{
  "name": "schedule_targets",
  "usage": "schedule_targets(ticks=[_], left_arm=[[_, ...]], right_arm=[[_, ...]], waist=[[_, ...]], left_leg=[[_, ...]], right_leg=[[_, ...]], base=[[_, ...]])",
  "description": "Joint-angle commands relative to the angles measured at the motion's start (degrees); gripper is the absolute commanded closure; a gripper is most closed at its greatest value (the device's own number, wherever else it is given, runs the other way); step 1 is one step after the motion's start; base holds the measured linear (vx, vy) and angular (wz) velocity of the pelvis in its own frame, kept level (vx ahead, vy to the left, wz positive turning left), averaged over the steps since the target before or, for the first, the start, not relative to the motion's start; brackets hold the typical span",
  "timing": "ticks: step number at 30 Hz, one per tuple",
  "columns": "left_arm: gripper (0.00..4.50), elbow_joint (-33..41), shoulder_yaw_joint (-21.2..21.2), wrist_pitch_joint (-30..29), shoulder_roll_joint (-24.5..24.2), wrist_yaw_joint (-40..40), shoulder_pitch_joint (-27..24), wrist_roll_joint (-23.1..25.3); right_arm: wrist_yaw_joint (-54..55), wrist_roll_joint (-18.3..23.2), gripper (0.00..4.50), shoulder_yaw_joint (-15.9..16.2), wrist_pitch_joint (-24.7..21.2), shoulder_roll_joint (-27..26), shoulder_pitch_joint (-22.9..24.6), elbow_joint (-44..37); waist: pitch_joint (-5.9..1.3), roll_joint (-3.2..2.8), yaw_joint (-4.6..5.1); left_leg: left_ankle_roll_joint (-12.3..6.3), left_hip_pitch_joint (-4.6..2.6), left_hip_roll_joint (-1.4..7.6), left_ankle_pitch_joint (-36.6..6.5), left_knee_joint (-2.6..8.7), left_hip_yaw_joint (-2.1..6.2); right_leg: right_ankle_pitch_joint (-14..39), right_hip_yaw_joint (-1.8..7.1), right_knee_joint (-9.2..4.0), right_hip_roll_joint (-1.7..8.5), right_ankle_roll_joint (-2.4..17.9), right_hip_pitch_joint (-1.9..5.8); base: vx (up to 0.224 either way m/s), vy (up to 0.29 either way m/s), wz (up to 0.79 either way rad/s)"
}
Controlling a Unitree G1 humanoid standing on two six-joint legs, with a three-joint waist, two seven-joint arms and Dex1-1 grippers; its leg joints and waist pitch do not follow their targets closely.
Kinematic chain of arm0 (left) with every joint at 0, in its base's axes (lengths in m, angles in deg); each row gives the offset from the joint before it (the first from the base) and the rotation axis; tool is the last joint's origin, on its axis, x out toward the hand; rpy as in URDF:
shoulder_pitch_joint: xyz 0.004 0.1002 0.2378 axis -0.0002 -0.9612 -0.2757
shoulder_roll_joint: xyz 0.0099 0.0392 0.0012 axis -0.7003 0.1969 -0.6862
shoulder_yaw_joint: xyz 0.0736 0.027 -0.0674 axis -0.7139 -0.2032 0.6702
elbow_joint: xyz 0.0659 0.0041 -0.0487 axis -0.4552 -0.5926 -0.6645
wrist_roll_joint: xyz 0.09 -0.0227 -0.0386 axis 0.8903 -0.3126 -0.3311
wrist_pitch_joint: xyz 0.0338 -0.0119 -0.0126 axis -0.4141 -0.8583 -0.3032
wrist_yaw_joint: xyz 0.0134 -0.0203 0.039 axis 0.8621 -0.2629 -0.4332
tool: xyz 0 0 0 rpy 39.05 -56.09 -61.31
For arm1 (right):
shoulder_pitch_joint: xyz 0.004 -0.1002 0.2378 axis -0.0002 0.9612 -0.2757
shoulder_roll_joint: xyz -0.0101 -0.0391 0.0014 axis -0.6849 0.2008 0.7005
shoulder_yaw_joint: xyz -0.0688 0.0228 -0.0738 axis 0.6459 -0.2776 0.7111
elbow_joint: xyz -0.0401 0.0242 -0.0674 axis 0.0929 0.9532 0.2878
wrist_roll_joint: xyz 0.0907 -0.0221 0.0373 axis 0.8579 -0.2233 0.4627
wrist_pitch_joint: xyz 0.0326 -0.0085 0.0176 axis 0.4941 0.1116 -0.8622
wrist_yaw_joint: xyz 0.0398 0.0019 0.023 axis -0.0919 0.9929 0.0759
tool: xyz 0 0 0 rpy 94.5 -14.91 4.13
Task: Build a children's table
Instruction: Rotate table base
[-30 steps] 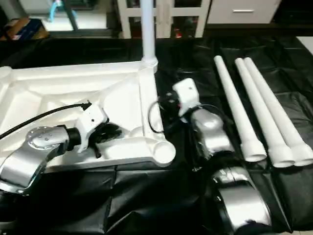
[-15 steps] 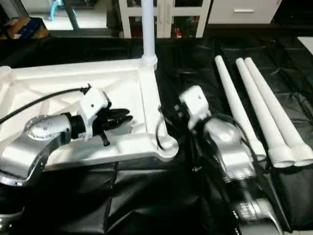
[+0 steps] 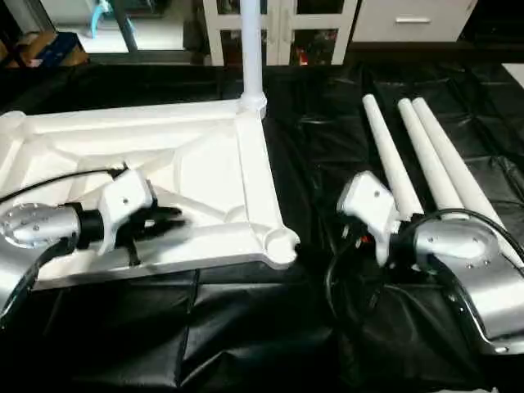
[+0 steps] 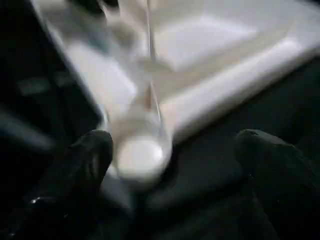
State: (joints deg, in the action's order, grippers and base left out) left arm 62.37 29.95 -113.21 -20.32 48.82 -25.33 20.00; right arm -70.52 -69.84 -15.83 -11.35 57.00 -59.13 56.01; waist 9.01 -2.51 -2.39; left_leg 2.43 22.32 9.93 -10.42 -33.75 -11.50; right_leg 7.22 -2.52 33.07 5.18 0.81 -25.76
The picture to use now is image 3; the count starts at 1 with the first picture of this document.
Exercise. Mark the white plastic table top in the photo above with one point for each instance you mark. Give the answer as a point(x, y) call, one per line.
point(213, 155)

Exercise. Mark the white plastic table leg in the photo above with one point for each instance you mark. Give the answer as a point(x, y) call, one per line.
point(393, 164)
point(458, 164)
point(430, 155)
point(252, 49)

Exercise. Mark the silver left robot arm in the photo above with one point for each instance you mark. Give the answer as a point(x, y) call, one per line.
point(33, 229)

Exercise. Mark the black work mat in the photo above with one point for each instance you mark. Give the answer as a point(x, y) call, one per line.
point(262, 336)

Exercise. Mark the grey metal pole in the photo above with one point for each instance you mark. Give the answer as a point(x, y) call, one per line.
point(127, 24)

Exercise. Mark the blue box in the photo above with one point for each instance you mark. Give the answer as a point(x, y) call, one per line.
point(57, 47)

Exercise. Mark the turquoise plastic stool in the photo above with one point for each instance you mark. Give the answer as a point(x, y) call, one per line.
point(98, 15)

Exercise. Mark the white glass door cabinet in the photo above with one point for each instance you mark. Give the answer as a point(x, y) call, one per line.
point(282, 33)

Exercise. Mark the white drawer unit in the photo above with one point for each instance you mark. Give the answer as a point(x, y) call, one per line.
point(413, 20)

